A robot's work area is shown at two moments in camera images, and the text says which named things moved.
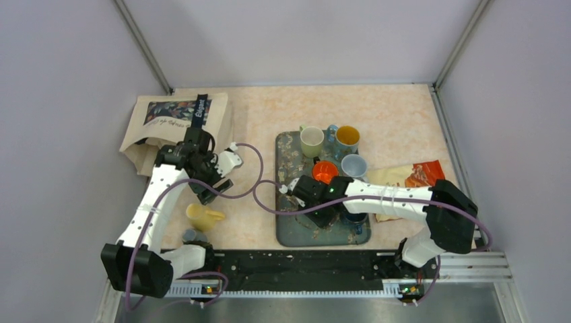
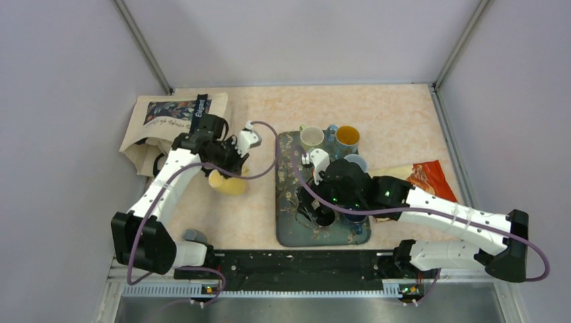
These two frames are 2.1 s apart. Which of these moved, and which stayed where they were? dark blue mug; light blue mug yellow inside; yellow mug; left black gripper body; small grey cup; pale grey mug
Moved: yellow mug; left black gripper body
Stayed: light blue mug yellow inside; pale grey mug; dark blue mug; small grey cup
